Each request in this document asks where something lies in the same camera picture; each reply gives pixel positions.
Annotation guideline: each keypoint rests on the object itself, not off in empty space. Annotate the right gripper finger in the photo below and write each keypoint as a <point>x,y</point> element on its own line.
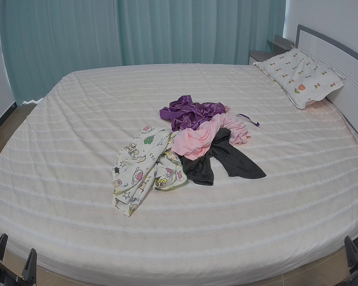
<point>355,256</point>

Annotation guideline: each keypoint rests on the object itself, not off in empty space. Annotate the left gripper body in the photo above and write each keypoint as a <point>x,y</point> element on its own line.
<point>0,274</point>

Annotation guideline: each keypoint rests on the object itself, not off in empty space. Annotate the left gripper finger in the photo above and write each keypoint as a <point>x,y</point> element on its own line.
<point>0,247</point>
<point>29,265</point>

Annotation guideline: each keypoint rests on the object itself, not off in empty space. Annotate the black T-shirt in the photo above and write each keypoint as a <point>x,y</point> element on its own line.
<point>235,162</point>

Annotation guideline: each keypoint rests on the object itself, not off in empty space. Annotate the bed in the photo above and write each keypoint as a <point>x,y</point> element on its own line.
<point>77,115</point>

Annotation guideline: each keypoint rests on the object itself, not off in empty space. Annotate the white printed pyjama garment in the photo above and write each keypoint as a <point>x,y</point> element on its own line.
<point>137,165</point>

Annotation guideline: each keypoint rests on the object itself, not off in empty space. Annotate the white printed pillow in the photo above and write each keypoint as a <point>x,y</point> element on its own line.
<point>298,73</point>

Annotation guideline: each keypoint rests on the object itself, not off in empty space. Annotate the pink garment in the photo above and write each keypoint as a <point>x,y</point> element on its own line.
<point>197,141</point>

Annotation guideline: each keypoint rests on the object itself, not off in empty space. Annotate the grey bedside table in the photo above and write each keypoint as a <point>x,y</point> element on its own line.
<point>261,55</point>

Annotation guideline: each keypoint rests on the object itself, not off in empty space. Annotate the purple satin garment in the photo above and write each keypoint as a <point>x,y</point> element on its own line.
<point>188,112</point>

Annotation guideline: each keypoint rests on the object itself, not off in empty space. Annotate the blue-green curtain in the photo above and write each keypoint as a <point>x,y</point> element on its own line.
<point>77,25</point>

